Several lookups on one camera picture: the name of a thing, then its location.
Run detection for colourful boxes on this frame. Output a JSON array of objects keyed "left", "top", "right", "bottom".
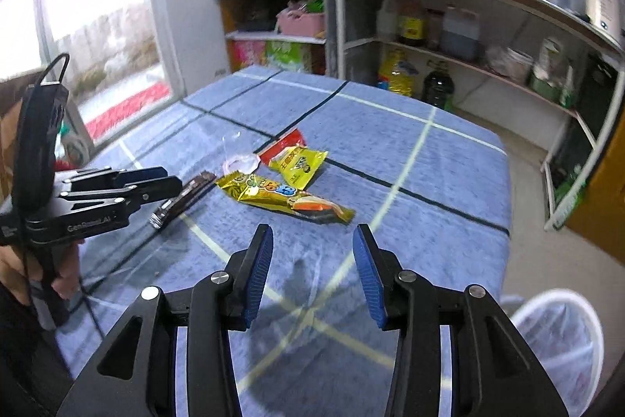
[{"left": 230, "top": 40, "right": 325, "bottom": 73}]

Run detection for blue checked tablecloth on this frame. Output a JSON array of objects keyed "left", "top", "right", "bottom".
[{"left": 54, "top": 65, "right": 511, "bottom": 417}]

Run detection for white plastic bottle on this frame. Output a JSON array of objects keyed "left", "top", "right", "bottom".
[{"left": 376, "top": 0, "right": 398, "bottom": 41}]

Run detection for white rimmed bin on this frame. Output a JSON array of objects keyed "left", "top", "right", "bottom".
[{"left": 508, "top": 290, "right": 606, "bottom": 417}]

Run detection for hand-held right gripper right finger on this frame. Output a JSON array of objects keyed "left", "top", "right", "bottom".
[{"left": 352, "top": 223, "right": 570, "bottom": 417}]

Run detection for yellow wooden door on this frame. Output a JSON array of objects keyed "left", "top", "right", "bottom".
[{"left": 569, "top": 138, "right": 625, "bottom": 252}]

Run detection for clear plastic wrapper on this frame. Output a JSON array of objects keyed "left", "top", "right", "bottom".
[{"left": 220, "top": 131, "right": 262, "bottom": 176}]

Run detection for red doormat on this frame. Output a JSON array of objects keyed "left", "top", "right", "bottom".
[{"left": 83, "top": 82, "right": 171, "bottom": 144}]

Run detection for red wrapper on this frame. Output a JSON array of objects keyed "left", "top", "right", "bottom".
[{"left": 258, "top": 128, "right": 307, "bottom": 166}]

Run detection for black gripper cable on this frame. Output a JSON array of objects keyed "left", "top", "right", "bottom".
[{"left": 10, "top": 53, "right": 105, "bottom": 340}]

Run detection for small yellow snack packet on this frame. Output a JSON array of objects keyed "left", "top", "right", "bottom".
[{"left": 270, "top": 145, "right": 329, "bottom": 192}]

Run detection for dark oil bottle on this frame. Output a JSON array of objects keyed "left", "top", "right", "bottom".
[{"left": 421, "top": 60, "right": 456, "bottom": 110}]

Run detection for white plastic tub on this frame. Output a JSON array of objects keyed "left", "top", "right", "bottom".
[{"left": 505, "top": 48, "right": 534, "bottom": 86}]

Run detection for dark brown wrapper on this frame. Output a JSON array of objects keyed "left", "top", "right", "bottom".
[{"left": 150, "top": 170, "right": 217, "bottom": 230}]

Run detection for yellow oil bottle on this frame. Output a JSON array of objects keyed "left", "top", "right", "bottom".
[{"left": 376, "top": 48, "right": 416, "bottom": 98}]

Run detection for green bowl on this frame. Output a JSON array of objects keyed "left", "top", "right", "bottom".
[{"left": 530, "top": 75, "right": 562, "bottom": 102}]

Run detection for yellow label bottle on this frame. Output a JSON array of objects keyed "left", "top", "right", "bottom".
[{"left": 398, "top": 0, "right": 427, "bottom": 47}]

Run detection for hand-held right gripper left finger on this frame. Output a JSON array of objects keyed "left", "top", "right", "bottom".
[{"left": 56, "top": 223, "right": 274, "bottom": 417}]

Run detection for pink plastic basket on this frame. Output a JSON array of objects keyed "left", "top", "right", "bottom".
[{"left": 276, "top": 4, "right": 327, "bottom": 39}]

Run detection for grey plastic jug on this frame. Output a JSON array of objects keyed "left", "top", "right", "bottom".
[{"left": 442, "top": 5, "right": 482, "bottom": 61}]

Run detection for person's left hand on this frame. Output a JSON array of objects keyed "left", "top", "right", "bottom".
[{"left": 0, "top": 243, "right": 82, "bottom": 301}]

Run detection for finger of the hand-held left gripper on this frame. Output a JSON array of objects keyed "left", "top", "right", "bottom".
[
  {"left": 55, "top": 166, "right": 170, "bottom": 193},
  {"left": 59, "top": 175, "right": 183, "bottom": 225}
]

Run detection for gold snack wrapper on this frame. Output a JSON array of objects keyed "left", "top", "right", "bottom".
[{"left": 215, "top": 172, "right": 356, "bottom": 225}]

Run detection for food bags on shelf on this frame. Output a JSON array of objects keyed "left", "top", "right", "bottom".
[{"left": 532, "top": 37, "right": 577, "bottom": 81}]

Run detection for brown jar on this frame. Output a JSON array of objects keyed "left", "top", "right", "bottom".
[{"left": 426, "top": 9, "right": 445, "bottom": 51}]

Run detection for crumpled plastic bag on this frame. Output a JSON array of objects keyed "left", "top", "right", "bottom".
[{"left": 486, "top": 46, "right": 511, "bottom": 76}]

